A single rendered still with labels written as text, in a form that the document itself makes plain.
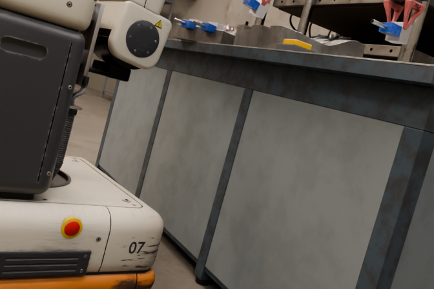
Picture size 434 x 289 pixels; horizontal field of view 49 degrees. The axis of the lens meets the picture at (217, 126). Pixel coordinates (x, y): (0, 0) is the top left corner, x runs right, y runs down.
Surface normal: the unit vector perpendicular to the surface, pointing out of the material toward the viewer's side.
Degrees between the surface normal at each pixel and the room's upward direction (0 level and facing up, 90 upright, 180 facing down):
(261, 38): 90
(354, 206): 90
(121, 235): 90
